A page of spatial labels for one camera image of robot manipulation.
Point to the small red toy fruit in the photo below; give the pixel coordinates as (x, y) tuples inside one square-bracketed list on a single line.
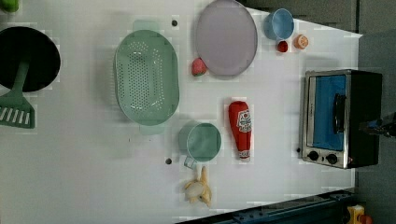
[(282, 46)]

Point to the lilac round plate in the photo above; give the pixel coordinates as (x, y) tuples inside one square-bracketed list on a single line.
[(226, 37)]

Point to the red ketchup bottle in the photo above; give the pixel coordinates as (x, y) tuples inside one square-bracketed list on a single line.
[(241, 126)]

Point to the green slotted spatula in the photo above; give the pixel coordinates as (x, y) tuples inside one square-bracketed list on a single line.
[(16, 111)]

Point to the toy peeled banana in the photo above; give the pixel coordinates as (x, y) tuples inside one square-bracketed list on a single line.
[(198, 189)]

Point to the green perforated colander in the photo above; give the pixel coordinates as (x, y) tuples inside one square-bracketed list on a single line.
[(145, 67)]

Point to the green mug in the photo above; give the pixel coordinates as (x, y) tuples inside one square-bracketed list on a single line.
[(201, 141)]

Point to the toy strawberry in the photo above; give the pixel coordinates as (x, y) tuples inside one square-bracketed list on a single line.
[(198, 67)]

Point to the blue cup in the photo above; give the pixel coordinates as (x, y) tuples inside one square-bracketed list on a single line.
[(278, 25)]

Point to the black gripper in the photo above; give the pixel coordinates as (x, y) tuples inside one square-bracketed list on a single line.
[(385, 126)]

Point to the toy orange slice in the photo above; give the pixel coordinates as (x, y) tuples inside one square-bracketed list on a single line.
[(300, 42)]

